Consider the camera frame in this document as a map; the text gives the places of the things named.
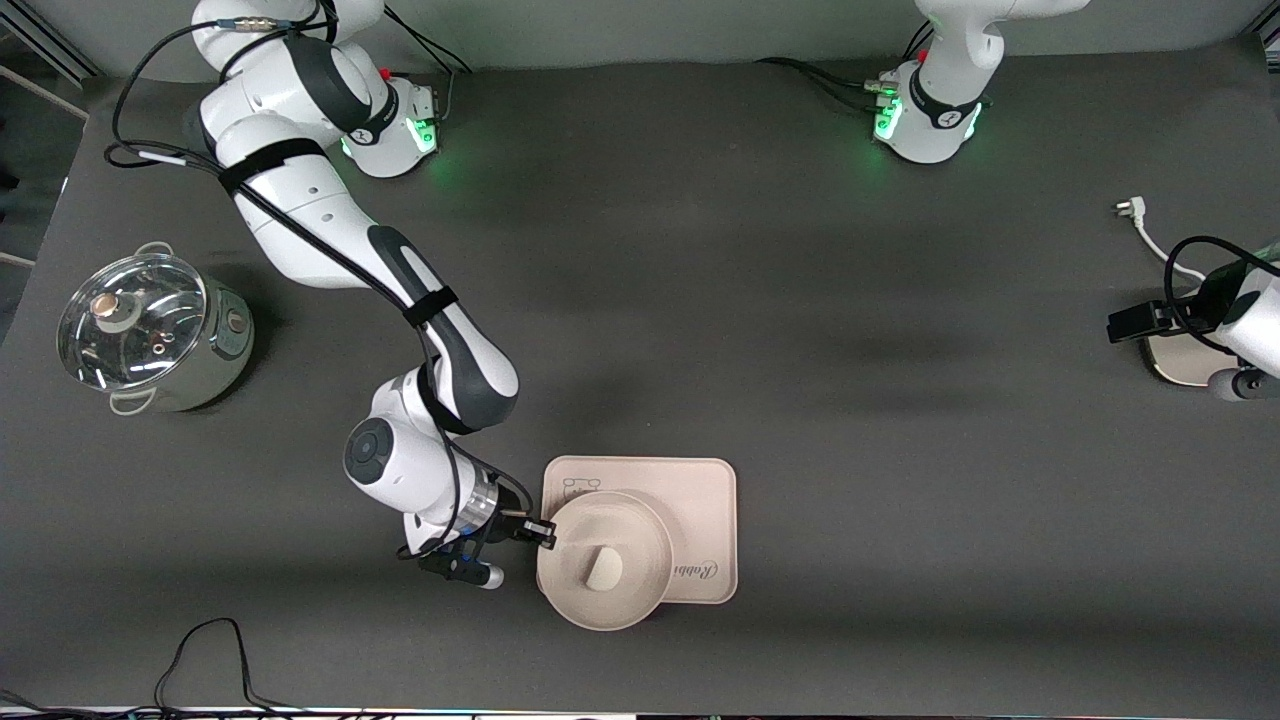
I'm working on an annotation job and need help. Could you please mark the round beige plate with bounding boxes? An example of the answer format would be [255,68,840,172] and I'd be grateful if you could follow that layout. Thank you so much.
[537,490,675,632]

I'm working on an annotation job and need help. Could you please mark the beige tray with rabbit print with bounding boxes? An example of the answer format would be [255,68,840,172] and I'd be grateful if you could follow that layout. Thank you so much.
[540,456,739,605]

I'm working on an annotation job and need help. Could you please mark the cream two-slot toaster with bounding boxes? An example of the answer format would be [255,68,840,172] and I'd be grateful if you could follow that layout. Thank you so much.
[1140,335,1236,389]

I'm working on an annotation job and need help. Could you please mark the glass pot lid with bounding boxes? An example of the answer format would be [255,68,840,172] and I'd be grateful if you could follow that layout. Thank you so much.
[57,253,209,393]

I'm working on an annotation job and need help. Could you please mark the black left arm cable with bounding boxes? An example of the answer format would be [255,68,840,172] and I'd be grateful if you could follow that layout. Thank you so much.
[1165,235,1280,356]

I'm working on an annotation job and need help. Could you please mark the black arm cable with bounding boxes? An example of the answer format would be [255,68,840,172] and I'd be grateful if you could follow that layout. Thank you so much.
[1165,235,1280,356]
[105,0,536,561]

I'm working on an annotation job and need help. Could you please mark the white power cable with plug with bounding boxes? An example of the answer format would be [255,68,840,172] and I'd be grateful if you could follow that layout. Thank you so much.
[1113,197,1208,283]

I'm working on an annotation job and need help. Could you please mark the thin black table cable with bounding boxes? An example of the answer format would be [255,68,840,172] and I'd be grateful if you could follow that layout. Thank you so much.
[150,617,331,717]

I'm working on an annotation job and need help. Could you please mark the steel pot with handles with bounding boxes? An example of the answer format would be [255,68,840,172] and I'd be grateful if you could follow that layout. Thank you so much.
[57,242,256,416]

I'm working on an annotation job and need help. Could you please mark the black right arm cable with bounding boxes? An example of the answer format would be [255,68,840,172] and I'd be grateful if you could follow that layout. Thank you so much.
[105,0,536,561]

